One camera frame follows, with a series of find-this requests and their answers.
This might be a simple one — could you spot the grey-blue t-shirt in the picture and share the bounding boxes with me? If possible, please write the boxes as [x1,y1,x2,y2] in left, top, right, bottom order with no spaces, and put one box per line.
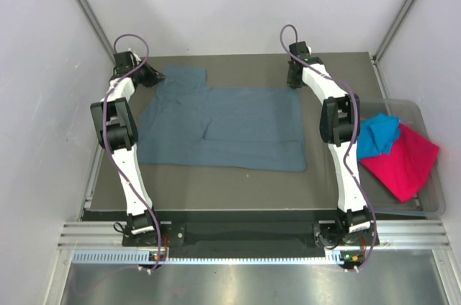
[137,65,307,172]

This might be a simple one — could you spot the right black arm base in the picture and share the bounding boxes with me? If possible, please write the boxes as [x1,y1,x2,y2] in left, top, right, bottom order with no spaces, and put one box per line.
[313,221,380,249]

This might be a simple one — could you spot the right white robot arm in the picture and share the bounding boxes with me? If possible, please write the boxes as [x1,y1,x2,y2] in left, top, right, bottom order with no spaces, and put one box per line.
[287,41,372,245]

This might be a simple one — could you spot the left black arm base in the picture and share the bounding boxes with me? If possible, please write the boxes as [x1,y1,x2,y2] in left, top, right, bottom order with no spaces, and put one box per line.
[112,222,185,247]

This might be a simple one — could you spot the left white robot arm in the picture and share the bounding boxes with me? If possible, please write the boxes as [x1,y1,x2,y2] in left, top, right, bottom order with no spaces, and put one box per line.
[90,50,165,245]

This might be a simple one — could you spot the bright blue t-shirt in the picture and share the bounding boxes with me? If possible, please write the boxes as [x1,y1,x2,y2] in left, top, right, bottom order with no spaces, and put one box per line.
[357,113,400,160]

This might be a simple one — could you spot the magenta t-shirt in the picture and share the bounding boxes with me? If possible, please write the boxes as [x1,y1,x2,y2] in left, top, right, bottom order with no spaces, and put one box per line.
[360,123,439,203]

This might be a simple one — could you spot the clear plastic bin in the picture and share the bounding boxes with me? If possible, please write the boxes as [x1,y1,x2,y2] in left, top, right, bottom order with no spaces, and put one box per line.
[359,99,445,218]

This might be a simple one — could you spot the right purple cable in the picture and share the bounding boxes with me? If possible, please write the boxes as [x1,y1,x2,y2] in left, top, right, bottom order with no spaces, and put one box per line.
[279,24,377,273]

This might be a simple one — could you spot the left aluminium frame post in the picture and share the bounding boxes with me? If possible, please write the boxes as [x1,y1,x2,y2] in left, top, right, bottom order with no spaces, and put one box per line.
[75,0,115,63]

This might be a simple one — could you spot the aluminium frame post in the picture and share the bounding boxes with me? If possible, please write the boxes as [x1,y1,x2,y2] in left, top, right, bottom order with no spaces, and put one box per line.
[372,0,417,66]
[75,0,115,63]

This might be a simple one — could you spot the right aluminium frame post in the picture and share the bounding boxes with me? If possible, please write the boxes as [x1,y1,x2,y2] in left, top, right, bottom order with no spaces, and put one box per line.
[372,0,417,66]

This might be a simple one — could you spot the front aluminium rail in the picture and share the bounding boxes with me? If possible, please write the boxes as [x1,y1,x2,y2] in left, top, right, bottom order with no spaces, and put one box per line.
[58,220,450,249]

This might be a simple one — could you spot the slotted cable duct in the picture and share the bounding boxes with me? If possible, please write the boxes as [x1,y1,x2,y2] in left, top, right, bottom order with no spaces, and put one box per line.
[71,249,360,266]

